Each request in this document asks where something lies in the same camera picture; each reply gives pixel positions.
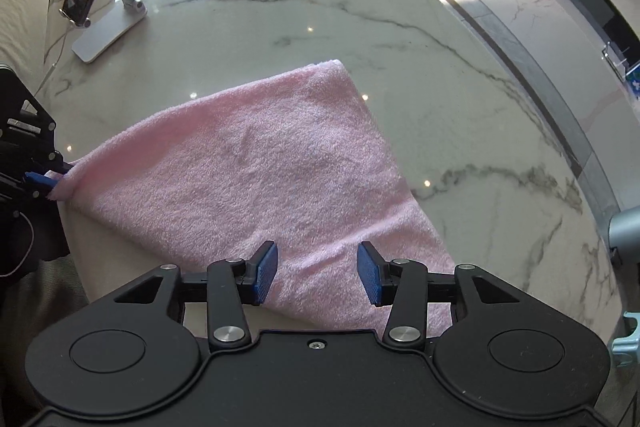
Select person's grey trouser leg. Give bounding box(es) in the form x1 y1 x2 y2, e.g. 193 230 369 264
0 254 93 413

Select light blue chair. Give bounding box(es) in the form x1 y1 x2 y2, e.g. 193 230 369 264
607 207 640 368

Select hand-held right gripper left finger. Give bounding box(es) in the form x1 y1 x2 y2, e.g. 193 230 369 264
114 240 279 348

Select white cable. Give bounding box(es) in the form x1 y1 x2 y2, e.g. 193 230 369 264
42 0 76 82

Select cream sofa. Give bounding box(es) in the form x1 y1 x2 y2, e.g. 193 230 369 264
0 0 56 72

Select pink towel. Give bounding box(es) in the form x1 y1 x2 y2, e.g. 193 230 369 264
50 59 458 339

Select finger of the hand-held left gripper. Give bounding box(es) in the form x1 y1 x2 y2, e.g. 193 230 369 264
22 172 64 203
47 151 77 174

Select silver tablet stand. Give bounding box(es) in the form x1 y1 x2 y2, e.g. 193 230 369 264
71 0 148 65

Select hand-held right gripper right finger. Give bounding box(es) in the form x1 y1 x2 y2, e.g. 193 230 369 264
357 241 523 348

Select water lily painting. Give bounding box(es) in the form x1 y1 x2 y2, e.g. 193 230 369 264
625 59 640 98

